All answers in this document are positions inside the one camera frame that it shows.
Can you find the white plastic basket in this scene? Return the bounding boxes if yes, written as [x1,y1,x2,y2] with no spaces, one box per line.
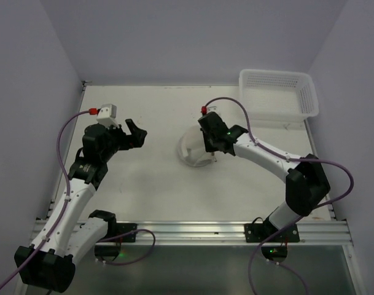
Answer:
[239,69,319,122]

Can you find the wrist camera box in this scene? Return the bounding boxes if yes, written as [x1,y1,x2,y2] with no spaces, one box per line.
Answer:
[96,104,118,128]
[205,106,218,114]

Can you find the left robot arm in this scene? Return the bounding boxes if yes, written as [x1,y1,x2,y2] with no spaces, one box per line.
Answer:
[14,119,147,293]

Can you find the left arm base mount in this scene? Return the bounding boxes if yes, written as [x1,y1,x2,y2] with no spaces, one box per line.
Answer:
[94,222,138,261]

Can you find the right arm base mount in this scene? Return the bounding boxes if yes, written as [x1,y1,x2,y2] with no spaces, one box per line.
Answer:
[244,217,300,263]

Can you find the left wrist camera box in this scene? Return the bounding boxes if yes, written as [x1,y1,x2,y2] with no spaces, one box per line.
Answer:
[96,104,118,128]

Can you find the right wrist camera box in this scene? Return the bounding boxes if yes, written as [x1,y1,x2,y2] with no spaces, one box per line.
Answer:
[205,106,218,114]

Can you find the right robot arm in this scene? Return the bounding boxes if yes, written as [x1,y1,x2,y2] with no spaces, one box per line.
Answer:
[198,112,330,238]

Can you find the aluminium rail frame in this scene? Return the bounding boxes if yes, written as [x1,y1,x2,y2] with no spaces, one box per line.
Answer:
[63,85,357,294]

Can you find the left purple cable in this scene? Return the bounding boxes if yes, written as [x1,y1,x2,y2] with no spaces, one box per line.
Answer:
[0,107,99,295]

